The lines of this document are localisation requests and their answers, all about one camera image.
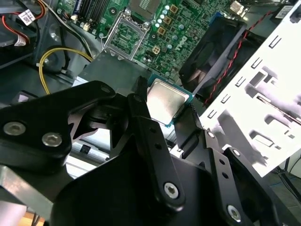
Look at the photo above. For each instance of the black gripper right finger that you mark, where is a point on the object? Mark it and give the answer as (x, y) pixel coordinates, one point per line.
(221, 169)

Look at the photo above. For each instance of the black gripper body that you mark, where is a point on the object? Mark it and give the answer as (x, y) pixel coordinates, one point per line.
(105, 193)

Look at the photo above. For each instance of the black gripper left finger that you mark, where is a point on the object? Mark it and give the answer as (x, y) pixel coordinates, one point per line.
(35, 141)

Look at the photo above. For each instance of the silver CPU chip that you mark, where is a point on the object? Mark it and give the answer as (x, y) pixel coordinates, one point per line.
(164, 101)

